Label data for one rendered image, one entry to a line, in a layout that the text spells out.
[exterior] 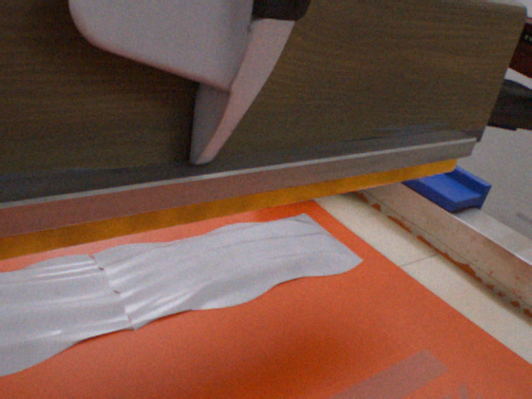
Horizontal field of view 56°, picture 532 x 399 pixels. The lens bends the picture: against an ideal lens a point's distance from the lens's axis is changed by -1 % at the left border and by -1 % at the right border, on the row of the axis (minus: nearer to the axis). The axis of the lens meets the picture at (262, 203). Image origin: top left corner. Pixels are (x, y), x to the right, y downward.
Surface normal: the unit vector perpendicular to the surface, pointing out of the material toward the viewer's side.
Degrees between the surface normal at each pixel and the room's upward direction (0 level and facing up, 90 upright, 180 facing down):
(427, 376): 0
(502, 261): 90
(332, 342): 0
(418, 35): 87
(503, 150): 90
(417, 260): 0
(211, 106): 90
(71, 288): 32
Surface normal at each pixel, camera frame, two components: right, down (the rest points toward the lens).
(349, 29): 0.58, 0.45
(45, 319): 0.41, -0.44
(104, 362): 0.21, -0.86
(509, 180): -0.80, 0.13
